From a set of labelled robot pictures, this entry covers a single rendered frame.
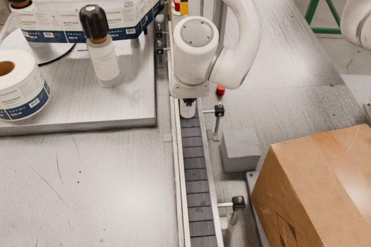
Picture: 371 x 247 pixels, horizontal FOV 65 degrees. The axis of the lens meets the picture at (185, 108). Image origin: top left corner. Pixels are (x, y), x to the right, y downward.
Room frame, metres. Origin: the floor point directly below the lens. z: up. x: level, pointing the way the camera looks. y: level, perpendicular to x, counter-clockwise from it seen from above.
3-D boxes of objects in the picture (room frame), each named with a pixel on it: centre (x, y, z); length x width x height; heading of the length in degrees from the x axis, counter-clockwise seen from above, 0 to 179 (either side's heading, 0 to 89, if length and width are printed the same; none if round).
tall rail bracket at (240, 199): (0.28, -0.11, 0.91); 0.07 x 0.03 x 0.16; 95
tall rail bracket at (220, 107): (0.58, -0.08, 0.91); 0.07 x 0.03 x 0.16; 95
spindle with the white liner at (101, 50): (0.81, 0.29, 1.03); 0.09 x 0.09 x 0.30
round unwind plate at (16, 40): (1.03, 0.63, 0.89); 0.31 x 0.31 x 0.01
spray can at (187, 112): (0.64, -0.01, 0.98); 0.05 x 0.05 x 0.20
